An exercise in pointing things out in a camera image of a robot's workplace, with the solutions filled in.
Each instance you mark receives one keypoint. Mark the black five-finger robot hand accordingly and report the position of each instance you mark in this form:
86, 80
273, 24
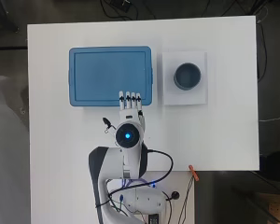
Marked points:
129, 113

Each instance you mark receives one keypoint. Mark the blue box lid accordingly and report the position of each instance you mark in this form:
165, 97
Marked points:
110, 76

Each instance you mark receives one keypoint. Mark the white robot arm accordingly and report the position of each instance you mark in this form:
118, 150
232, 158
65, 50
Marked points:
110, 168

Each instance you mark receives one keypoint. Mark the white flat box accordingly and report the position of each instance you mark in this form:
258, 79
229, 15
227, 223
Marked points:
183, 98

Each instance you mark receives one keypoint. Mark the blue round tub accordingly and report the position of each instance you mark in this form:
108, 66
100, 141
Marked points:
187, 76

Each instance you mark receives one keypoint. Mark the orange clamp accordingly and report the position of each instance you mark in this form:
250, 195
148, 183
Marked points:
193, 173

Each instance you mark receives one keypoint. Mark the black round knob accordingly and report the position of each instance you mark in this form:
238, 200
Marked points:
175, 195

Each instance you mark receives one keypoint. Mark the white side table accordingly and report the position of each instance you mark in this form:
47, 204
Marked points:
68, 199

